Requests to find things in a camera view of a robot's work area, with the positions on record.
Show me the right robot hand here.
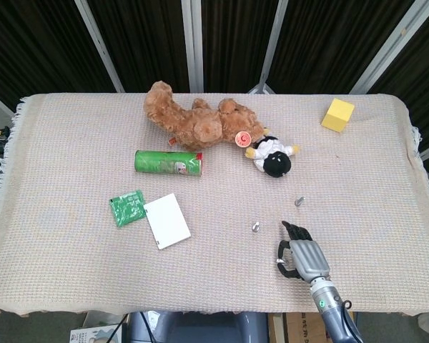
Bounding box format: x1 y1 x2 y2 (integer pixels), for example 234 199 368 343
275 220 332 283

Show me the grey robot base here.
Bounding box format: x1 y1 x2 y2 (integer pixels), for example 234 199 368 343
127 310 270 343

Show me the brown cardboard box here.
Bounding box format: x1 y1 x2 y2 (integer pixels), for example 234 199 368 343
267 312 326 343

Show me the black white penguin plush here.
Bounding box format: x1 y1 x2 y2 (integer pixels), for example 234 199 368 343
245 135 302 179

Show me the illustrated book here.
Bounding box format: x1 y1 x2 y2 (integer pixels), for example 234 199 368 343
69 323 124 343

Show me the round red hang tag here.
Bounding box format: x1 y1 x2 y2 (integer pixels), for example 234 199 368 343
235 130 252 148

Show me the yellow foam cube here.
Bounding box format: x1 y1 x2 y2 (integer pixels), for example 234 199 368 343
320 98 355 134

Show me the white card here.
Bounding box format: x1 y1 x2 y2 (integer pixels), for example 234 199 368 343
143 192 192 251

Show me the green snack packet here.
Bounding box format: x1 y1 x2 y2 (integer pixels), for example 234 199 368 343
109 189 147 228

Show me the beige woven tablecloth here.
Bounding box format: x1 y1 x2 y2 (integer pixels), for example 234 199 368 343
0 91 429 318

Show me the brown teddy bear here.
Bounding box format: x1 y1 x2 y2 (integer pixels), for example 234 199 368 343
144 80 272 151

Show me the green chips can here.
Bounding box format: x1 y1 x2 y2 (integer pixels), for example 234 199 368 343
134 149 204 178

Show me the dark pleated curtain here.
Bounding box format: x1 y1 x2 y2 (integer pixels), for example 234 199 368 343
0 0 429 176

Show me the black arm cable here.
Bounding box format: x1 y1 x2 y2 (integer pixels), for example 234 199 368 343
341 299 363 343

